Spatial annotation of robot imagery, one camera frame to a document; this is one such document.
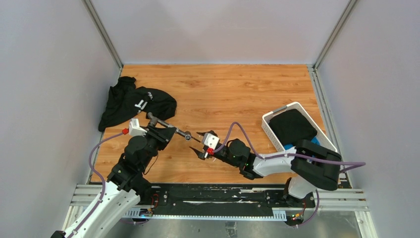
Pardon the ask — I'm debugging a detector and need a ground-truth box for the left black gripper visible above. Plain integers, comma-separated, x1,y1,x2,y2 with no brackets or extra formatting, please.
140,124,176,170

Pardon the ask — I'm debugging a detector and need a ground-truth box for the grey tee pipe fitting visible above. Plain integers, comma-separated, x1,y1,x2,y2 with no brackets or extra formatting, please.
175,128,185,136

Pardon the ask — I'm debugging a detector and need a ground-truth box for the grey faucet with lever handle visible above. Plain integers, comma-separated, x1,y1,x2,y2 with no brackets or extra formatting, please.
147,112,174,128

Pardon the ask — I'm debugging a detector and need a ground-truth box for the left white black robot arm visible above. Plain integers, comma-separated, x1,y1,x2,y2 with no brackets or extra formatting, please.
52,125,177,238

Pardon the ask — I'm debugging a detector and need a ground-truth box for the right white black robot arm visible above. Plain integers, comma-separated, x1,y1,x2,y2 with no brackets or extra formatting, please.
193,131,341,207

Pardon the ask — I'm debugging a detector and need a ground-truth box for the black cloth with white print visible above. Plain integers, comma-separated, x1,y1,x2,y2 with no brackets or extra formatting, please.
98,76,177,132

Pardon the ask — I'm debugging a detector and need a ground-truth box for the black cloth in basket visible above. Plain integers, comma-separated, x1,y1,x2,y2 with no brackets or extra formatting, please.
268,109,317,145

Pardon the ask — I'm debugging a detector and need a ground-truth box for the blue cloth in basket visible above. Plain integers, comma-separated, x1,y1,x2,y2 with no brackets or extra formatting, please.
283,137,320,150

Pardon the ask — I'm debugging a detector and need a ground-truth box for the white plastic basket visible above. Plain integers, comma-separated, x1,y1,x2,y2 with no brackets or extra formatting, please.
262,102,338,152

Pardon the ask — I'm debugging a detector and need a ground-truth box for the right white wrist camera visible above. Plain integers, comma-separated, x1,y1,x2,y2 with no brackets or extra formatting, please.
202,132,220,150

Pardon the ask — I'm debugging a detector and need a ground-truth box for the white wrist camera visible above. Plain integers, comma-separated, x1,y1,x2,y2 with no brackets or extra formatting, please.
128,118,148,136
202,132,220,150

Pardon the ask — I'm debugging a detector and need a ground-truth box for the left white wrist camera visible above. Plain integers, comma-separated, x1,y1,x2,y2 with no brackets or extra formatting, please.
128,118,148,136

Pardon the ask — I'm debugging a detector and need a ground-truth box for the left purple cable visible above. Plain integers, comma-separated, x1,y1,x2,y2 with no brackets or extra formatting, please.
67,128,129,238

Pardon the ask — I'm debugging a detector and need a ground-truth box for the purple cable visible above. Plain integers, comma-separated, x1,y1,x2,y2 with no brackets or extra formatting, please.
67,128,129,238
207,121,367,173

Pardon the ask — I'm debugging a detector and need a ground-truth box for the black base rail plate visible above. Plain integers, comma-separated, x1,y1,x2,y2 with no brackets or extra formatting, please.
73,182,317,221

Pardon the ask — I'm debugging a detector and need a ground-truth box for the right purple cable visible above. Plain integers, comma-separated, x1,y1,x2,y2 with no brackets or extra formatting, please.
207,121,367,173

